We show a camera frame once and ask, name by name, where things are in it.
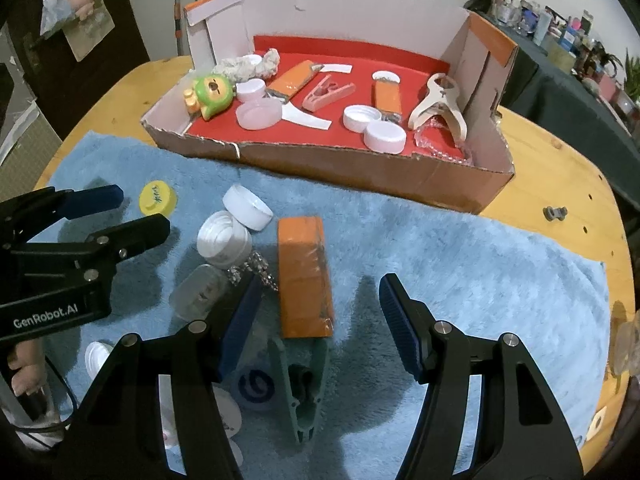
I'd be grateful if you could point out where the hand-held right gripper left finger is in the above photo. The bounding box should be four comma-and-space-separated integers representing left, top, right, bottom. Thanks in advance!
54, 272, 266, 480

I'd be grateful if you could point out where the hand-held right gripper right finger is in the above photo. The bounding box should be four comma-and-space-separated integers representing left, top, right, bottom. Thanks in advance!
378, 272, 585, 480

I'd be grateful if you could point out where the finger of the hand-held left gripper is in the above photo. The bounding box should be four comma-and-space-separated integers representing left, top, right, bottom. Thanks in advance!
10, 212, 172, 286
0, 184, 124, 241

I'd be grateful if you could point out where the yellow bottle cap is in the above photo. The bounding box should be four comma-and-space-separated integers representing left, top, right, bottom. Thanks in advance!
138, 180, 179, 218

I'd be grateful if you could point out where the small white ribbed cap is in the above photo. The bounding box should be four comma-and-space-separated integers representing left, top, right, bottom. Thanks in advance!
84, 341, 115, 381

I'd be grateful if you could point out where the orange packet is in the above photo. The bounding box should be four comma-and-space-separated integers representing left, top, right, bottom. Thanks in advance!
371, 77, 403, 123
266, 60, 323, 103
276, 216, 336, 340

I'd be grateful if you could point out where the white threaded jar cap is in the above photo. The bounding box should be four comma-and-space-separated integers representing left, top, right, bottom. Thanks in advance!
196, 211, 253, 270
221, 184, 274, 232

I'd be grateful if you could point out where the cardboard box with red floor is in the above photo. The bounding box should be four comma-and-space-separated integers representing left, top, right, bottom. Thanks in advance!
140, 0, 521, 215

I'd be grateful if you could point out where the white round lid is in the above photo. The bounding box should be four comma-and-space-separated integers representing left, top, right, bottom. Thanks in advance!
363, 122, 407, 153

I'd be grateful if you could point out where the pink plastic clip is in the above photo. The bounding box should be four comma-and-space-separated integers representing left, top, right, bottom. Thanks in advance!
301, 75, 357, 112

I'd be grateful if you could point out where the clear plastic container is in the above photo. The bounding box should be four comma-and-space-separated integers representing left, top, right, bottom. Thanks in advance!
169, 263, 233, 321

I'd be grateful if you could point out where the person's left hand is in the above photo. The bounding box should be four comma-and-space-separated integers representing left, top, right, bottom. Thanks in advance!
6, 342, 51, 396

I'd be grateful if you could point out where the clear lid with blue swirl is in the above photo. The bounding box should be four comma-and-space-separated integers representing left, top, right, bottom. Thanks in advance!
230, 355, 283, 413

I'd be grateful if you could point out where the blue fluffy towel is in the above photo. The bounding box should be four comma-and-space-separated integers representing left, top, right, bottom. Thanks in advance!
37, 130, 612, 480

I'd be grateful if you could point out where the green plastic clip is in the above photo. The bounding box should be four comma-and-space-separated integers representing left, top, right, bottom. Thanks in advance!
270, 335, 331, 446

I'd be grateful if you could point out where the green toy figure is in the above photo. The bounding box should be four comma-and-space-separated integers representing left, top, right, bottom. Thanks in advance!
182, 74, 236, 122

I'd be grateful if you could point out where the brown paper bag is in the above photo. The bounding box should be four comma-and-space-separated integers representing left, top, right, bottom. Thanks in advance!
65, 7, 117, 63

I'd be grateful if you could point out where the dark door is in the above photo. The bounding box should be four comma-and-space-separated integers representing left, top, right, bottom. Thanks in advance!
0, 0, 151, 146

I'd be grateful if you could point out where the pale pink cap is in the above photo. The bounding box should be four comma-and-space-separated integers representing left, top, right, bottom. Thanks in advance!
235, 79, 267, 103

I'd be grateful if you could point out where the clear plastic bag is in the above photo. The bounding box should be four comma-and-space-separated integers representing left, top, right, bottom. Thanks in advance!
37, 0, 68, 38

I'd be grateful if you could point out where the white knitted scrunchie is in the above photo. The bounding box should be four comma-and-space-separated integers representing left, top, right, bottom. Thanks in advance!
210, 48, 282, 82

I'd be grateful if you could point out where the broom stick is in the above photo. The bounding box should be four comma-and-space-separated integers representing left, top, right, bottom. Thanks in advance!
172, 0, 183, 58

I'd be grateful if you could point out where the white paper tag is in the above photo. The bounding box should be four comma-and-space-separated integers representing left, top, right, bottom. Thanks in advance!
585, 402, 608, 438

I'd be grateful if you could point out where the large beige clip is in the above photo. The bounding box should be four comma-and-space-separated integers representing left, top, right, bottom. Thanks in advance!
407, 73, 468, 141

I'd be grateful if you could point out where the side table with dark cloth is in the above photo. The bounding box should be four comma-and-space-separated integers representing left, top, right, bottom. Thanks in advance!
492, 15, 640, 211

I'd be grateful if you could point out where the row of cosmetic bottles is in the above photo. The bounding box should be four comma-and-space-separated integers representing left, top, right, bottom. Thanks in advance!
470, 0, 616, 86

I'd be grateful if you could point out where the potted green plant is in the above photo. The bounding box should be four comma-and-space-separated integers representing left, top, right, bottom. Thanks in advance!
620, 47, 640, 106

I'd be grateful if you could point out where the metal chain pile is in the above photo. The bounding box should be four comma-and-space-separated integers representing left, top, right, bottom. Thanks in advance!
227, 252, 281, 293

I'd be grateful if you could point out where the black cable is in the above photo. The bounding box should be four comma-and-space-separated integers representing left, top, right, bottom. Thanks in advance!
10, 355, 81, 436

